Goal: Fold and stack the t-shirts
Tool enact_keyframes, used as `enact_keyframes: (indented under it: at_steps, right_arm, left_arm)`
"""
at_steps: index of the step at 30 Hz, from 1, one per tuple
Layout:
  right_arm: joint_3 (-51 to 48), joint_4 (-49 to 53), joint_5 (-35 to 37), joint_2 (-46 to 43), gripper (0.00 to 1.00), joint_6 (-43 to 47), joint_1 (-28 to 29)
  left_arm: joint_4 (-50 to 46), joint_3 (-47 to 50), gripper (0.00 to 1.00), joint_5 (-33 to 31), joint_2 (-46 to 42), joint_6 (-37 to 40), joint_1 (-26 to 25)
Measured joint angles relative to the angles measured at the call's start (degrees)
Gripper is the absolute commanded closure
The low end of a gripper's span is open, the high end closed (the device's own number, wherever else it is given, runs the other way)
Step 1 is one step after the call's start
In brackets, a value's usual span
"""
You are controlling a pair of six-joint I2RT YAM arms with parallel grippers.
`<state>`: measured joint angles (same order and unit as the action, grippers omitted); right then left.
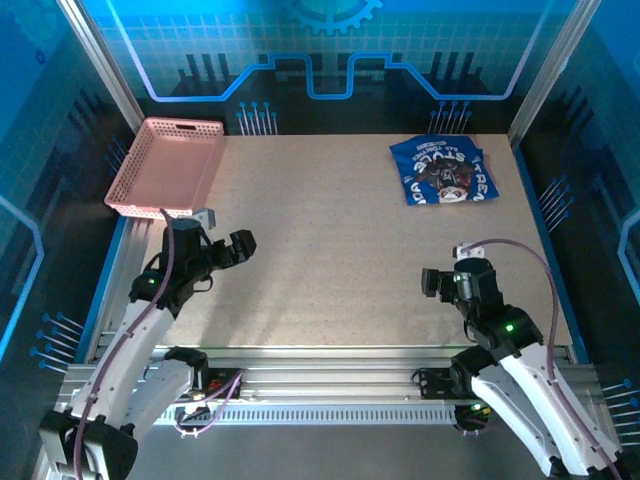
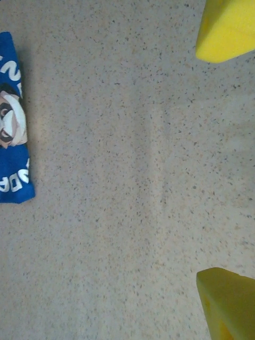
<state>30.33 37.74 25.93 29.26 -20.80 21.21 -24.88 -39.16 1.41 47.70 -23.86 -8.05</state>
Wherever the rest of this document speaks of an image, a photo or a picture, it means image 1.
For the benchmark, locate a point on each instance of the blue t-shirt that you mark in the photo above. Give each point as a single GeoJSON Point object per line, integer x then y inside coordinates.
{"type": "Point", "coordinates": [445, 170]}

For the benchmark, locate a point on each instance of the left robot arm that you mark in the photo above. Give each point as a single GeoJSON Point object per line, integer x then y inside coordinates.
{"type": "Point", "coordinates": [125, 360]}

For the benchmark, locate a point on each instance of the pink perforated plastic basket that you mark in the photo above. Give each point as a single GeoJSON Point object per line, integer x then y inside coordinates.
{"type": "Point", "coordinates": [167, 165]}

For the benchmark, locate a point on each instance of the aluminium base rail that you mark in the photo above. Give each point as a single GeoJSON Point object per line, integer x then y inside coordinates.
{"type": "Point", "coordinates": [325, 375]}

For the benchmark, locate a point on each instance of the aluminium frame post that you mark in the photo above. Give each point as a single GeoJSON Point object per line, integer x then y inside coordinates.
{"type": "Point", "coordinates": [552, 65]}
{"type": "Point", "coordinates": [100, 65]}

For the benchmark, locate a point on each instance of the grey metal base plate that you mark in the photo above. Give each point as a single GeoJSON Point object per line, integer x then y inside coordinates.
{"type": "Point", "coordinates": [325, 452]}

